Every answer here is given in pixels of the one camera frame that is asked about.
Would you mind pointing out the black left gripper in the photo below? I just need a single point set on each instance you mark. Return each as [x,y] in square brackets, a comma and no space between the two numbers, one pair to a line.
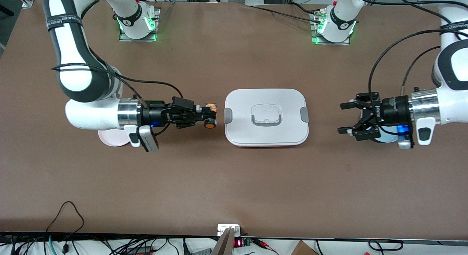
[395,109]

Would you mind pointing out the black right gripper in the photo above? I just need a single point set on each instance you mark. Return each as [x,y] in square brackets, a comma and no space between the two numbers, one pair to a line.
[155,115]

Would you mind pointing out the orange push-button switch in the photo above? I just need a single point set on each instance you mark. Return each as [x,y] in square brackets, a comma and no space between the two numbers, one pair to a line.
[210,124]

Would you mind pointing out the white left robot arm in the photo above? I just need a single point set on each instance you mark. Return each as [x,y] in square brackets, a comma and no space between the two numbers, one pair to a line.
[453,101]

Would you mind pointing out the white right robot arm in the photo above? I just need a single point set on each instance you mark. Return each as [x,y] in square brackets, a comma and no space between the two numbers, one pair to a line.
[91,116]

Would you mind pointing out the light blue round plate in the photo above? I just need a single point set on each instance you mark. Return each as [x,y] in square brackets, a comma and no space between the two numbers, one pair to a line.
[387,138]

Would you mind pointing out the pink round plate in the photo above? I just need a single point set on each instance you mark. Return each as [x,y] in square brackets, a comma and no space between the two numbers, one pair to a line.
[109,139]

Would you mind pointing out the white lidded storage box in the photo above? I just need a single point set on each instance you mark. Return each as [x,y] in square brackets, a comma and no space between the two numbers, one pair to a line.
[267,101]

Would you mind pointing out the grey aluminium bar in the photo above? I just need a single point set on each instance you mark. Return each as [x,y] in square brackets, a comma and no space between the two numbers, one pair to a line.
[225,246]

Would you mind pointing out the red digit display module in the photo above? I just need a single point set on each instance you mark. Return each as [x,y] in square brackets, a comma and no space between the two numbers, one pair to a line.
[238,243]

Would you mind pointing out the black power adapter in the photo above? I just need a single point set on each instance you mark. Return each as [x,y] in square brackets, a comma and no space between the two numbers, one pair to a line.
[140,250]

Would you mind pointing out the brown cardboard piece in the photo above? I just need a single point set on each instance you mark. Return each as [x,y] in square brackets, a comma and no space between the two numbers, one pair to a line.
[303,249]

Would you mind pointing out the red clip leads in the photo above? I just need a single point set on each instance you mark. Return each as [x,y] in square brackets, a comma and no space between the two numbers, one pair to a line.
[263,244]

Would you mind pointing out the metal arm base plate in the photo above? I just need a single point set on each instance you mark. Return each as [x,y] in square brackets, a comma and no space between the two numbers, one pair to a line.
[345,43]
[122,38]

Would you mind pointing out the small white metal bracket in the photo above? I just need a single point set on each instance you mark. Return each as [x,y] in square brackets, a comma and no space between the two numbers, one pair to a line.
[223,228]

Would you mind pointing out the aluminium corner bracket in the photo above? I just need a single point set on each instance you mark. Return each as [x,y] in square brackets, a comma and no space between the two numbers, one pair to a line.
[28,3]

